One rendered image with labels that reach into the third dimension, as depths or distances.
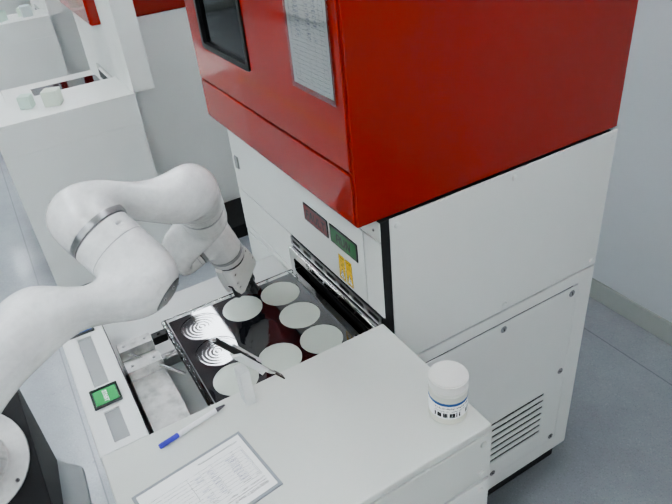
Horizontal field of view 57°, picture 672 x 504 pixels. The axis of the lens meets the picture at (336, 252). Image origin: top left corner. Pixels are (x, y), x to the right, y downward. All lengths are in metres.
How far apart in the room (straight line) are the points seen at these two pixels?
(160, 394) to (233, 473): 0.37
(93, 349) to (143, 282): 0.60
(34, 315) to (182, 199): 0.27
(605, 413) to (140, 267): 1.99
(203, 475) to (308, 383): 0.27
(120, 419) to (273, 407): 0.30
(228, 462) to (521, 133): 0.89
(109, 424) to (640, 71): 2.12
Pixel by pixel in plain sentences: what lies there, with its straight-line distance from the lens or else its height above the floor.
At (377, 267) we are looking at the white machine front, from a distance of 1.29.
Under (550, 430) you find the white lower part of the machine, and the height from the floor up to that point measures 0.19.
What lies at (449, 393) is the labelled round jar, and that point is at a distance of 1.10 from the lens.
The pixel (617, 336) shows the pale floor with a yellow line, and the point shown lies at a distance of 2.90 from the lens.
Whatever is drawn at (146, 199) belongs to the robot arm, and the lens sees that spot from 0.98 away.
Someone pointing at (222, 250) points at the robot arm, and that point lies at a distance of 1.38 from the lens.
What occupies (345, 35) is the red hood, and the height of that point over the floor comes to 1.59.
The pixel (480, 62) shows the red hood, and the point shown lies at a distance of 1.25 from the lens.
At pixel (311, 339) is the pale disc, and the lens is 1.44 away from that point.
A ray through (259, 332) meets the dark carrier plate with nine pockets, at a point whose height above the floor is 0.90.
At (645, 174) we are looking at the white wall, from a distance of 2.68.
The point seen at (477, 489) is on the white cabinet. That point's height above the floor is 0.80.
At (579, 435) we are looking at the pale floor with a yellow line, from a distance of 2.48.
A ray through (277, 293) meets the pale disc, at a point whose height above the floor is 0.90.
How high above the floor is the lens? 1.85
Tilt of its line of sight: 33 degrees down
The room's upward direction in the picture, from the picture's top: 6 degrees counter-clockwise
